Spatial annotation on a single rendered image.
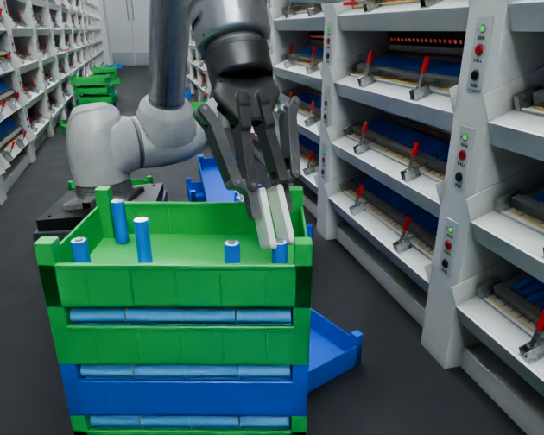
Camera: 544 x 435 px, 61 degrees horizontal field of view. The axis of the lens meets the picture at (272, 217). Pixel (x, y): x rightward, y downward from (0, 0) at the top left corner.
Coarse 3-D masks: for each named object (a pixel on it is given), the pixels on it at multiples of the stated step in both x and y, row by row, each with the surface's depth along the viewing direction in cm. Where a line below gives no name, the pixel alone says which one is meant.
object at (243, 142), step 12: (240, 96) 51; (240, 108) 51; (240, 120) 51; (240, 132) 52; (240, 144) 52; (240, 156) 52; (252, 156) 52; (240, 168) 53; (252, 168) 52; (252, 180) 52; (240, 192) 54
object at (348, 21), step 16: (352, 0) 135; (448, 0) 94; (464, 0) 89; (352, 16) 128; (368, 16) 119; (384, 16) 112; (400, 16) 105; (416, 16) 99; (432, 16) 94; (448, 16) 90; (464, 16) 85
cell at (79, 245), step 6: (72, 240) 53; (78, 240) 53; (84, 240) 53; (72, 246) 53; (78, 246) 53; (84, 246) 53; (78, 252) 53; (84, 252) 53; (78, 258) 53; (84, 258) 54; (90, 258) 55
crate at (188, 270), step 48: (96, 192) 66; (48, 240) 50; (96, 240) 66; (192, 240) 68; (240, 240) 68; (48, 288) 52; (96, 288) 52; (144, 288) 52; (192, 288) 52; (240, 288) 51; (288, 288) 51
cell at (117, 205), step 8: (112, 200) 65; (120, 200) 65; (112, 208) 65; (120, 208) 65; (112, 216) 66; (120, 216) 65; (120, 224) 66; (120, 232) 66; (128, 232) 67; (120, 240) 66; (128, 240) 67
